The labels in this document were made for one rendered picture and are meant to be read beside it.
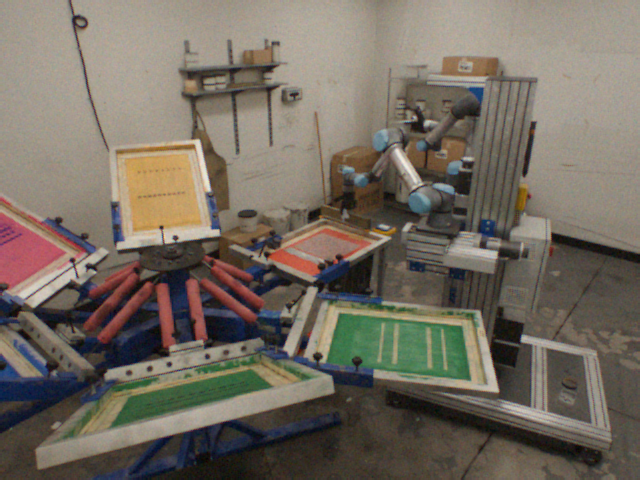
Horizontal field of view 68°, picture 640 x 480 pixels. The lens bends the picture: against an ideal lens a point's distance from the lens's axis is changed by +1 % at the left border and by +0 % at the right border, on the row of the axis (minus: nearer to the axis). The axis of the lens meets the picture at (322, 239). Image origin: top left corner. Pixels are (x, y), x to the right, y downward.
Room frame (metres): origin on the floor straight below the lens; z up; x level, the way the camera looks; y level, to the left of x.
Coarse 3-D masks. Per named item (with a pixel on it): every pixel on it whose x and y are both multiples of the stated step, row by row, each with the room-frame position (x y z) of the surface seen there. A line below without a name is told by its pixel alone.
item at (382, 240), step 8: (312, 224) 3.10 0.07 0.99; (320, 224) 3.15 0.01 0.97; (328, 224) 3.17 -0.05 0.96; (336, 224) 3.12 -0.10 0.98; (296, 232) 2.96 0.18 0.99; (304, 232) 3.01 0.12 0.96; (352, 232) 3.03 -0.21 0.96; (360, 232) 2.99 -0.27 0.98; (288, 240) 2.89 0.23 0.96; (384, 240) 2.82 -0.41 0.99; (264, 248) 2.73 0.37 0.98; (368, 248) 2.70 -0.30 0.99; (376, 248) 2.73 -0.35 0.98; (352, 256) 2.58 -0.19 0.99; (360, 256) 2.60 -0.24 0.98; (368, 256) 2.66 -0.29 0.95; (352, 264) 2.53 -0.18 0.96
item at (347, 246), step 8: (344, 240) 2.90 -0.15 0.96; (352, 240) 2.90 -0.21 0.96; (360, 240) 2.90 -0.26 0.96; (328, 248) 2.77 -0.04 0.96; (336, 248) 2.77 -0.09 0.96; (344, 248) 2.77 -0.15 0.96; (352, 248) 2.77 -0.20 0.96; (360, 248) 2.77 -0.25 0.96; (320, 256) 2.65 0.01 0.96; (328, 256) 2.65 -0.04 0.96; (344, 256) 2.65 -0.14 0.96; (296, 264) 2.54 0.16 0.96; (304, 264) 2.54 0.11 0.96; (312, 264) 2.54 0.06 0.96; (304, 272) 2.44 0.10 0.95; (312, 272) 2.44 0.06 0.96
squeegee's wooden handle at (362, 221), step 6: (324, 210) 3.05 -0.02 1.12; (330, 210) 3.01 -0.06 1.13; (336, 210) 2.98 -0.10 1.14; (330, 216) 3.01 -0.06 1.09; (336, 216) 2.98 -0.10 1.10; (354, 216) 2.88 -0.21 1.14; (360, 216) 2.86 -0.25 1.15; (354, 222) 2.88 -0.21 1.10; (360, 222) 2.85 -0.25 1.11; (366, 222) 2.81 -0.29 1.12; (366, 228) 2.81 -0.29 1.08
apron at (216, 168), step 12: (192, 132) 4.37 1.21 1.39; (204, 132) 4.48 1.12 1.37; (204, 144) 4.45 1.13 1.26; (204, 156) 4.44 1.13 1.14; (216, 156) 4.56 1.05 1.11; (216, 168) 4.55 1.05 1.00; (216, 180) 4.52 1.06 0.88; (216, 192) 4.49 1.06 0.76; (228, 192) 4.60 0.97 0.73; (216, 204) 4.47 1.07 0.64; (228, 204) 4.59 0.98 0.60
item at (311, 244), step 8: (320, 232) 3.04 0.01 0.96; (328, 232) 3.04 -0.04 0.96; (336, 232) 3.04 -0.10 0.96; (304, 240) 2.90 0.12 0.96; (312, 240) 2.90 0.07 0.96; (320, 240) 2.90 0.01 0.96; (328, 240) 2.90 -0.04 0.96; (336, 240) 2.90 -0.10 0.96; (296, 248) 2.77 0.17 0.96; (304, 248) 2.77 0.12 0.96; (312, 248) 2.77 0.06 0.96; (320, 248) 2.77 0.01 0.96; (272, 256) 2.65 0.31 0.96; (280, 256) 2.65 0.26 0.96; (288, 256) 2.65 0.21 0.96; (296, 256) 2.66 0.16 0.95; (288, 264) 2.54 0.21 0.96
